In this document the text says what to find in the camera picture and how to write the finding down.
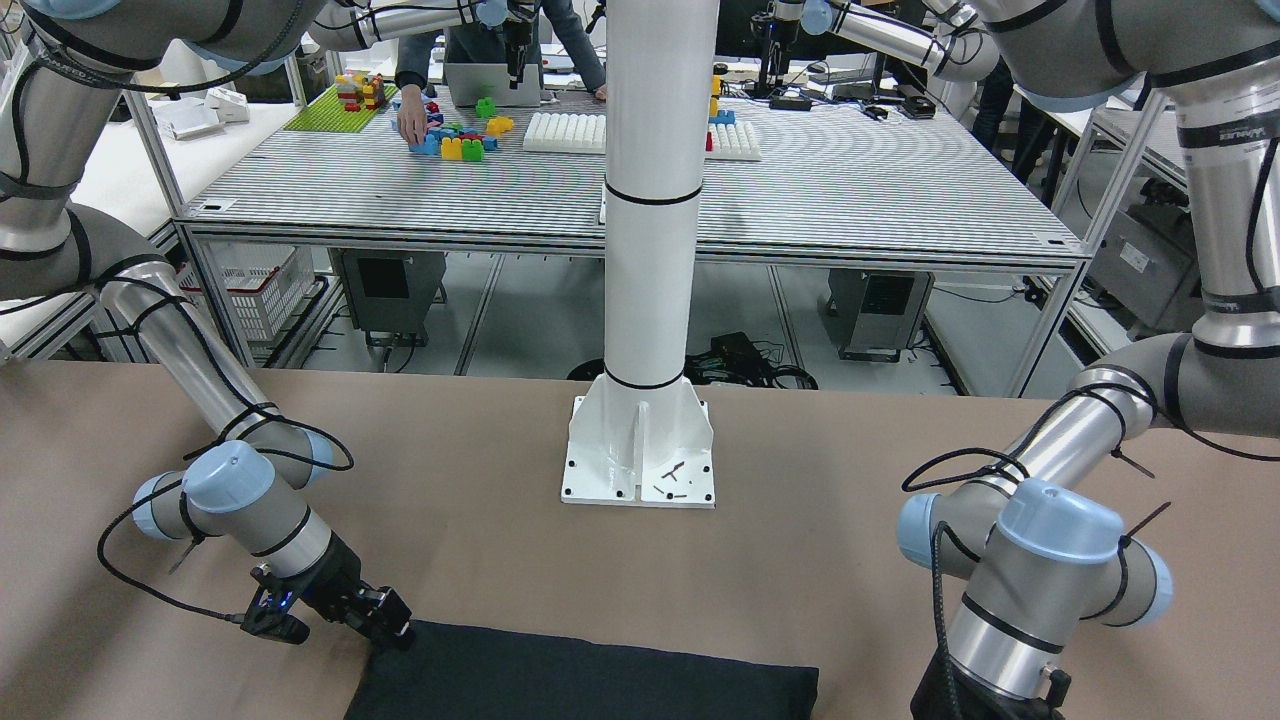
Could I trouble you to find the white plastic basket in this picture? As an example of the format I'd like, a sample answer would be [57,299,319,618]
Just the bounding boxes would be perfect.
[211,243,315,343]

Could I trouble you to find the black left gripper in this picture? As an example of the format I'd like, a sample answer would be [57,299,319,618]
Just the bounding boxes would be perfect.
[910,652,1066,719]

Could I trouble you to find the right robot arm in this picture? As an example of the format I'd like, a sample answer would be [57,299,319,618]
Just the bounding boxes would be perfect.
[3,1,413,650]

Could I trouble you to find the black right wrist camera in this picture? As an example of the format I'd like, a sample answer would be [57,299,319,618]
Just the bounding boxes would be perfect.
[239,562,310,644]

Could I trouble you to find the black t-shirt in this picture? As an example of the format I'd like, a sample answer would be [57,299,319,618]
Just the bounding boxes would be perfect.
[346,621,820,719]

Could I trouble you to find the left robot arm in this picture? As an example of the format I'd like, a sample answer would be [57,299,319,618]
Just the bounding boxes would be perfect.
[897,1,1279,719]

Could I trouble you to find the white block tray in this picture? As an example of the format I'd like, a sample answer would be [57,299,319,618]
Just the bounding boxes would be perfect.
[522,111,607,155]

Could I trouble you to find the pile of coloured blocks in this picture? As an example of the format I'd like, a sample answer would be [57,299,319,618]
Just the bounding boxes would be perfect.
[408,97,516,161]

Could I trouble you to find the green lego baseplate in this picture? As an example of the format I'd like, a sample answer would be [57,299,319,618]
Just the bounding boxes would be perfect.
[283,85,398,133]

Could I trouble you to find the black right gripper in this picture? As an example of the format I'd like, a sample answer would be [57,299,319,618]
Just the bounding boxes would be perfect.
[301,536,415,651]

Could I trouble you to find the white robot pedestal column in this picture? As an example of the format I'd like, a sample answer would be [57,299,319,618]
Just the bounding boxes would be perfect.
[559,1,718,509]

